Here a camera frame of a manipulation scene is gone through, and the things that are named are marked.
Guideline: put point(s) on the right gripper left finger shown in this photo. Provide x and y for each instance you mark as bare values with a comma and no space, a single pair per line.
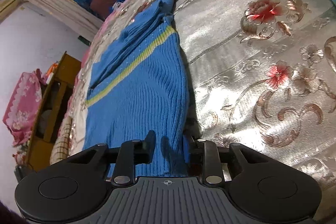
130,154

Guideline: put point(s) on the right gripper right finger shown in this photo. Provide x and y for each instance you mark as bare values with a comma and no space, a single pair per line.
203,160

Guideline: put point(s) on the blue knit sweater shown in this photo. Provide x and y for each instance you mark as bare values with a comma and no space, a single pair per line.
140,85

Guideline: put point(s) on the checked beige pillow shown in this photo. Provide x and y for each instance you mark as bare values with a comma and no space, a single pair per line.
61,147

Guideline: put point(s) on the wooden side desk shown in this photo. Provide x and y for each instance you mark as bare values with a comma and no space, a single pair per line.
51,112

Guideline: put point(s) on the pink floral bag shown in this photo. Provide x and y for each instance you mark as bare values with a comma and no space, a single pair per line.
23,106

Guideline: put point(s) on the green bottle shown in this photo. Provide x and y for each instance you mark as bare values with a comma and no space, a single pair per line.
84,40

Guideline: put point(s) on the floral satin bedspread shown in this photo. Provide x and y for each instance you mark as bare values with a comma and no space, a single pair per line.
261,73

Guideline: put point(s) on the blue plastic bag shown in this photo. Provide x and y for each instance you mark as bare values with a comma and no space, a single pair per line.
85,4

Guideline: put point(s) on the left beige curtain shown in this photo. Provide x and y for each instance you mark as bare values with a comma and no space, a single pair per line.
72,15

